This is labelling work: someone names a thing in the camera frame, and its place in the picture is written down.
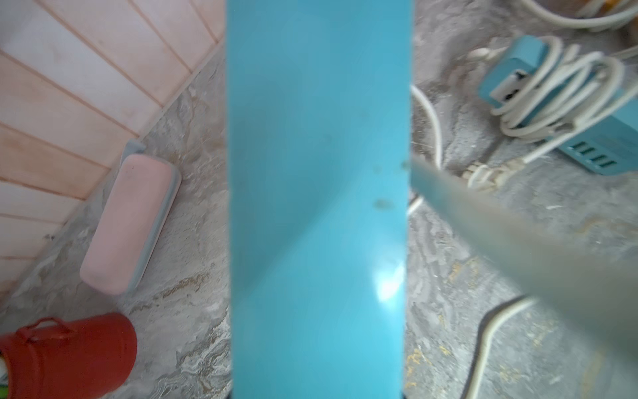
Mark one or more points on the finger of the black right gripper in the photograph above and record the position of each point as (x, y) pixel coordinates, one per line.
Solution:
(596, 292)

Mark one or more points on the blue power strip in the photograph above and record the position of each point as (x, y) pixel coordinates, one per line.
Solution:
(580, 104)
(318, 102)

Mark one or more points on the red metal pencil bucket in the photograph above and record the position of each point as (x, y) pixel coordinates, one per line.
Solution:
(85, 358)

